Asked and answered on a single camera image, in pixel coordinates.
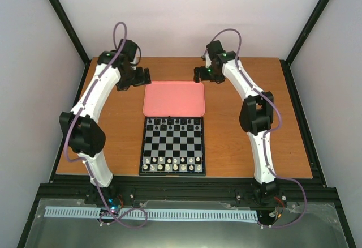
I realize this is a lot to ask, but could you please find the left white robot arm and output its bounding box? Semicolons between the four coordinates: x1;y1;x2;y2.
59;39;151;204

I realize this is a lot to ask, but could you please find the black and grey chessboard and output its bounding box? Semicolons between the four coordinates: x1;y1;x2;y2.
139;116;206;176

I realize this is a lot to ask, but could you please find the black aluminium frame base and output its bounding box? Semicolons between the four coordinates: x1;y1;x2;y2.
16;58;357;248

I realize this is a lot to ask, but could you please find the pink tray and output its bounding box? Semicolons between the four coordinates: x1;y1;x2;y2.
143;81;205;117

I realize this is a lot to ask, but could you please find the left black frame post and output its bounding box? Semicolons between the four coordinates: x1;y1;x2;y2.
48;0;90;65

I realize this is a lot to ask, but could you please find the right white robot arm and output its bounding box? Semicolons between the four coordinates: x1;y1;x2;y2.
194;40;279;206

